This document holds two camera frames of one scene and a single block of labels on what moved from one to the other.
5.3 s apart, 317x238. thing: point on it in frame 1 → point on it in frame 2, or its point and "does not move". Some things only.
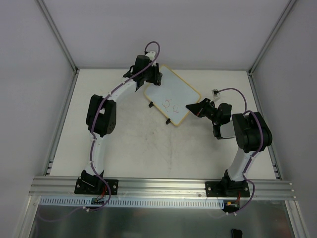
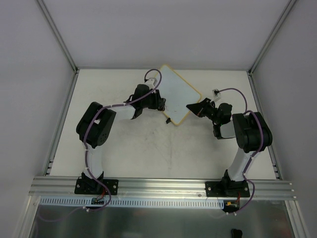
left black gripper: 153,76 → 155,99
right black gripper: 203,108 does not move
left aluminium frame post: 58,33 does not move
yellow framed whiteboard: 170,99 does not move
